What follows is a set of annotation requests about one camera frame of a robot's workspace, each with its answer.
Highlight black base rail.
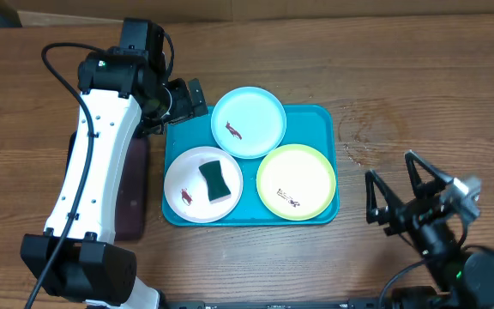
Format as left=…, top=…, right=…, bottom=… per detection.
left=160, top=298, right=401, bottom=309

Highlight teal plastic serving tray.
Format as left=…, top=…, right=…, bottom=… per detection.
left=164, top=105, right=337, bottom=227

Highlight black tray with red liquid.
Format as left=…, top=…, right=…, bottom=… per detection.
left=65, top=130, right=150, bottom=242

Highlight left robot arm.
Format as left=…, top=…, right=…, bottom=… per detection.
left=21, top=18, right=208, bottom=308

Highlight yellow green-rimmed plate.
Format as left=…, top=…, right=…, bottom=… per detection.
left=256, top=144, right=337, bottom=221

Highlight cardboard sheet at back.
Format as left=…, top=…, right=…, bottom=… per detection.
left=6, top=0, right=494, bottom=23

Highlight light blue plate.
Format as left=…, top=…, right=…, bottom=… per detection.
left=210, top=87, right=286, bottom=159

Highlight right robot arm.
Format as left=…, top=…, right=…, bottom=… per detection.
left=364, top=150, right=494, bottom=308

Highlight white plate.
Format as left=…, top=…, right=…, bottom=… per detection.
left=164, top=146, right=244, bottom=223

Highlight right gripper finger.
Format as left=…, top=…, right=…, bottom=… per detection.
left=364, top=169, right=407, bottom=225
left=403, top=149, right=454, bottom=201

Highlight green and pink sponge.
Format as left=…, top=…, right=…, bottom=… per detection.
left=198, top=161, right=231, bottom=203

